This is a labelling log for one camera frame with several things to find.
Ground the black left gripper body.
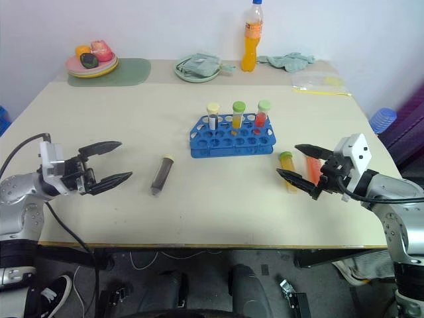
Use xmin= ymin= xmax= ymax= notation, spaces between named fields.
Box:
xmin=60 ymin=154 xmax=98 ymax=196

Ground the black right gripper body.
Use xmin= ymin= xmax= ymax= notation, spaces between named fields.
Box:
xmin=317 ymin=157 xmax=352 ymax=195

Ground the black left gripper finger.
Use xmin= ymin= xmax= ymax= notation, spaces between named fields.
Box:
xmin=78 ymin=140 xmax=123 ymax=158
xmin=87 ymin=171 xmax=134 ymax=195

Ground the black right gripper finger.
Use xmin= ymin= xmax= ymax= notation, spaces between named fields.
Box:
xmin=293 ymin=143 xmax=334 ymax=162
xmin=276 ymin=168 xmax=324 ymax=201

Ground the green-capped tube, orange liquid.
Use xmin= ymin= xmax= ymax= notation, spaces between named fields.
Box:
xmin=231 ymin=101 xmax=247 ymax=130
xmin=278 ymin=150 xmax=301 ymax=193

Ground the beige-capped tube, dark liquid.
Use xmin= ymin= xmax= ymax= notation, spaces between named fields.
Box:
xmin=149 ymin=154 xmax=176 ymax=197

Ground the green-capped tube, red liquid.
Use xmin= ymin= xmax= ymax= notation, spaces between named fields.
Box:
xmin=254 ymin=99 xmax=272 ymax=128

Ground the blue test tube rack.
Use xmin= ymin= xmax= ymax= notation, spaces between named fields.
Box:
xmin=189 ymin=113 xmax=277 ymax=159

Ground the yellow-capped tube, dark liquid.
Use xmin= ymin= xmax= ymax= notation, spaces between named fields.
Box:
xmin=206 ymin=103 xmax=221 ymax=131

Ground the clear zip plastic bag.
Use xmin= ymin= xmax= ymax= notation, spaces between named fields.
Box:
xmin=290 ymin=70 xmax=352 ymax=97

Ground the stack of blue lids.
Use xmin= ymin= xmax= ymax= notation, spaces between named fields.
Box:
xmin=368 ymin=107 xmax=398 ymax=134

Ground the stack of pastel plates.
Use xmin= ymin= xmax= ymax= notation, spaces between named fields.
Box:
xmin=64 ymin=52 xmax=119 ymax=80

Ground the green placemat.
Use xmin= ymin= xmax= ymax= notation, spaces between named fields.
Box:
xmin=67 ymin=57 xmax=152 ymax=88

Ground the dark green toy avocado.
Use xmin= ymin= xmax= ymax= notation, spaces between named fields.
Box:
xmin=79 ymin=52 xmax=99 ymax=70

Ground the blue plastic crate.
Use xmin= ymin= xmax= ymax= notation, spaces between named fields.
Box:
xmin=0 ymin=105 xmax=13 ymax=137

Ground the purple fabric object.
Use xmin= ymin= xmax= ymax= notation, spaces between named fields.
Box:
xmin=386 ymin=78 xmax=424 ymax=168

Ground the crumpled green cloth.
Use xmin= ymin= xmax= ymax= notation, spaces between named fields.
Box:
xmin=257 ymin=52 xmax=317 ymax=74

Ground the pink toy fruit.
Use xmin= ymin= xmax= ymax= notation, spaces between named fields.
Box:
xmin=89 ymin=39 xmax=115 ymax=63

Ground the light green plate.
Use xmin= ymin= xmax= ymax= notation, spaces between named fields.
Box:
xmin=174 ymin=54 xmax=223 ymax=83

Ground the dark rounded shape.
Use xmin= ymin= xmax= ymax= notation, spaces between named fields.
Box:
xmin=227 ymin=263 xmax=266 ymax=318

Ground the black and white shoe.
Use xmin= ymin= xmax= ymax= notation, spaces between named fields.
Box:
xmin=38 ymin=274 xmax=74 ymax=316

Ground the orange soda bottle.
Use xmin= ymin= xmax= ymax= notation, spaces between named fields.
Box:
xmin=240 ymin=0 xmax=265 ymax=73

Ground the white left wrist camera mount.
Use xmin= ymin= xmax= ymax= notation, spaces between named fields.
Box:
xmin=38 ymin=141 xmax=68 ymax=197

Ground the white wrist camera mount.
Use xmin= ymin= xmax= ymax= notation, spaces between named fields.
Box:
xmin=332 ymin=133 xmax=371 ymax=203
xmin=38 ymin=141 xmax=68 ymax=197

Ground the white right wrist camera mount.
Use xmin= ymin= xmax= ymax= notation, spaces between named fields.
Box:
xmin=332 ymin=133 xmax=371 ymax=203

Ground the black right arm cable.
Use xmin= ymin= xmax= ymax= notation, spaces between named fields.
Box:
xmin=337 ymin=174 xmax=424 ymax=203

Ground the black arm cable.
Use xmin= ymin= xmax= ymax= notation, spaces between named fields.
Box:
xmin=337 ymin=174 xmax=424 ymax=203
xmin=0 ymin=132 xmax=52 ymax=178

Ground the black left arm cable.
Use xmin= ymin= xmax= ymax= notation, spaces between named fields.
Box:
xmin=0 ymin=132 xmax=52 ymax=178

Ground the black hanging cable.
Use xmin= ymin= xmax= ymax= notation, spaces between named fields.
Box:
xmin=44 ymin=200 xmax=102 ymax=301

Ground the black table frame bar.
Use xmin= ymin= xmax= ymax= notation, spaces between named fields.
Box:
xmin=293 ymin=248 xmax=389 ymax=270
xmin=35 ymin=245 xmax=115 ymax=271

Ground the thin white cable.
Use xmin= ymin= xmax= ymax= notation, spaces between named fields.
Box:
xmin=128 ymin=249 xmax=227 ymax=271

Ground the black metal caster bracket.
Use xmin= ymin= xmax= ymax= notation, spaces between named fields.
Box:
xmin=98 ymin=285 xmax=129 ymax=316
xmin=278 ymin=278 xmax=313 ymax=318

